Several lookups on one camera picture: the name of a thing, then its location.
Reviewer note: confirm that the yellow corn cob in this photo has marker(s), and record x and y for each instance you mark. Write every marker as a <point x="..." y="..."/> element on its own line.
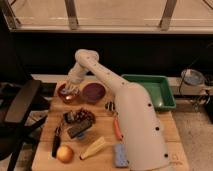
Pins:
<point x="94" y="148"/>

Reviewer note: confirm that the blue sponge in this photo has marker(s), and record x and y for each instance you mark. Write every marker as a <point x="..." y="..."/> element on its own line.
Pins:
<point x="120" y="160"/>

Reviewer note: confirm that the black office chair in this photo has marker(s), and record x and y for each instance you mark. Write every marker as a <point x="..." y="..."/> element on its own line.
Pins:
<point x="13" y="130"/>

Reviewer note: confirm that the yellow onion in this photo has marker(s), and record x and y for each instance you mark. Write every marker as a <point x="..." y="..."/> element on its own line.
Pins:
<point x="64" y="154"/>

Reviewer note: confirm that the red bowl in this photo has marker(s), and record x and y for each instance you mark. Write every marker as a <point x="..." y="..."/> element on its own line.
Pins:
<point x="68" y="95"/>

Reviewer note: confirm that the dark grapes bunch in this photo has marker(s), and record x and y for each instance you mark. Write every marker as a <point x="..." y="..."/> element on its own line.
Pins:
<point x="83" y="114"/>

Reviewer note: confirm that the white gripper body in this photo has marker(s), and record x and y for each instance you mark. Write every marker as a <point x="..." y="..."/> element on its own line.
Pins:
<point x="76" y="74"/>

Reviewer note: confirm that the small dark cup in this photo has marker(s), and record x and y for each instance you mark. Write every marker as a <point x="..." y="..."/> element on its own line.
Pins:
<point x="69" y="117"/>

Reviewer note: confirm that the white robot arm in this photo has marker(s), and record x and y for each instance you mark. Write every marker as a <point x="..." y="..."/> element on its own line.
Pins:
<point x="145" y="146"/>

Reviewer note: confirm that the small striped round object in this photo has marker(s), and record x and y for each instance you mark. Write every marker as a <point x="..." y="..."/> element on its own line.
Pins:
<point x="110" y="106"/>

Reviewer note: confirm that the green plastic tray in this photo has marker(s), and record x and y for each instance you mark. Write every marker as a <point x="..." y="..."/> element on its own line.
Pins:
<point x="158" y="88"/>

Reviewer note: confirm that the black handled knife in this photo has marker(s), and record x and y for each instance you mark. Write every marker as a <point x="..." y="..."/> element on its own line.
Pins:
<point x="56" y="141"/>

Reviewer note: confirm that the orange carrot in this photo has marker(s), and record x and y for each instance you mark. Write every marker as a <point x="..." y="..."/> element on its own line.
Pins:
<point x="117" y="129"/>

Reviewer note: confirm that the purple bowl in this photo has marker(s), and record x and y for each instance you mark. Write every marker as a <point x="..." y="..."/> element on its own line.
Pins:
<point x="93" y="92"/>

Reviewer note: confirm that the light blue towel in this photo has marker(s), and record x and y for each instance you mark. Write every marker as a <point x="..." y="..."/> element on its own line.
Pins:
<point x="69" y="90"/>

